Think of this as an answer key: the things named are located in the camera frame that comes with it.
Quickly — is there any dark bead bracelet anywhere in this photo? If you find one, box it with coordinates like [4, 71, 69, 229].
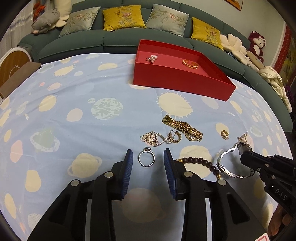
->
[176, 157, 223, 181]

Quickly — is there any silver crystal pendant chain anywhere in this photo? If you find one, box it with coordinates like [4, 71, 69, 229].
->
[165, 129, 183, 145]

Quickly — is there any gold watch band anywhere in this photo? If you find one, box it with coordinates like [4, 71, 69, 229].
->
[162, 114, 203, 142]

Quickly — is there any silver ring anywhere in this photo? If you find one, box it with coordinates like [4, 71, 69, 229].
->
[138, 146, 156, 168]

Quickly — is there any gold bangle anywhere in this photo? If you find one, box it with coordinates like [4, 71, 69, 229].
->
[182, 59, 199, 69]

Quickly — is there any right hand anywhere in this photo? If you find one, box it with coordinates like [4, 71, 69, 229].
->
[267, 204, 292, 237]

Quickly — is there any small gold hoop earring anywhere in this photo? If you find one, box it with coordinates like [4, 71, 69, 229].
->
[220, 130, 229, 140]

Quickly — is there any blue planet print cloth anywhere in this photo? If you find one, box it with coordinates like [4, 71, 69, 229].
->
[1, 54, 292, 240]

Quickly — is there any cream knotted blanket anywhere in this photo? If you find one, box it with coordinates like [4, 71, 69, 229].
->
[258, 66, 292, 113]

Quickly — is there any beige flat plush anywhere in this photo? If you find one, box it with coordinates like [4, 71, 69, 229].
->
[247, 50, 264, 69]

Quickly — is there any red cardboard tray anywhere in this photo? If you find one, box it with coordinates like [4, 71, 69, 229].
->
[133, 40, 236, 101]

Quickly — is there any red monkey plush toy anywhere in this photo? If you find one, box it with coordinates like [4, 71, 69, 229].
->
[248, 31, 266, 63]

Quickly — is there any cream flower cushion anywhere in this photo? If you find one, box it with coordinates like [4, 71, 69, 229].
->
[220, 34, 249, 65]

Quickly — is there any brown cardboard piece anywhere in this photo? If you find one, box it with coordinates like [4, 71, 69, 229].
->
[0, 62, 42, 99]

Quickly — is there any green sofa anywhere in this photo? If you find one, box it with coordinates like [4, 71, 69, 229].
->
[17, 0, 294, 133]

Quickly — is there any yellow embroidered cushion right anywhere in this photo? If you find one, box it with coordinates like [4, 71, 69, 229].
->
[191, 17, 224, 50]

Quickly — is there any yellow embroidered cushion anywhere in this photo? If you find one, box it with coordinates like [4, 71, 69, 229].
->
[191, 17, 224, 50]
[103, 5, 146, 32]

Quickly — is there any round white wooden device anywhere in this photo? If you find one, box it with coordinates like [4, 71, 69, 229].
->
[0, 47, 32, 87]

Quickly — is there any grey embroidered cushion left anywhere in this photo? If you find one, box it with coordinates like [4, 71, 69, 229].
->
[59, 6, 100, 38]

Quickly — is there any grey embroidered cushion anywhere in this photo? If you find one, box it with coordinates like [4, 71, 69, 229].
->
[59, 6, 100, 38]
[145, 4, 189, 37]

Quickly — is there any grey embroidered cushion right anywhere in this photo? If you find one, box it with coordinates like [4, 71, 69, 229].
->
[145, 4, 189, 37]

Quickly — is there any yellow embroidered cushion left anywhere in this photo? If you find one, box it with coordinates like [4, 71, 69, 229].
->
[103, 5, 146, 32]

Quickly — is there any framed picture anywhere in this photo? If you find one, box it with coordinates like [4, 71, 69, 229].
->
[225, 0, 243, 11]

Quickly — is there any grey pig plush toy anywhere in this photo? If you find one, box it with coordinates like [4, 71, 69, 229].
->
[31, 9, 60, 35]

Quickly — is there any white curtain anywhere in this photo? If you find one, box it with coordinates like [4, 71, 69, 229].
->
[1, 1, 34, 57]

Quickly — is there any white long plush toy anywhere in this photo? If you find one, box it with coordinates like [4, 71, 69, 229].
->
[53, 0, 72, 28]

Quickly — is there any red ornament on curtain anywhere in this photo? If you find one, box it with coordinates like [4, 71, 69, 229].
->
[33, 1, 45, 21]

